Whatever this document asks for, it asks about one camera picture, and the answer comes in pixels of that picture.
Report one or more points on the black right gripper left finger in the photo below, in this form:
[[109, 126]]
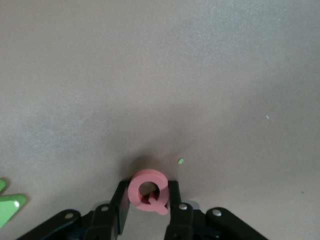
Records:
[[105, 220]]

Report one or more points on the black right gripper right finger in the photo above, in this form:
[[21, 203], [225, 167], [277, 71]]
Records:
[[182, 220]]

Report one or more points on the pink letter Q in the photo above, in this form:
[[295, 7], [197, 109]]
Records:
[[136, 197]]

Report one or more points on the green letter N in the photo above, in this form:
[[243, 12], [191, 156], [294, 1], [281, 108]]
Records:
[[10, 210]]

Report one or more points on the small green foam crumb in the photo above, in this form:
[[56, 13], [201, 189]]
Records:
[[180, 161]]

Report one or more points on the brown table mat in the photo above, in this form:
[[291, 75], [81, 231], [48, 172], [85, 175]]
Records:
[[150, 75]]

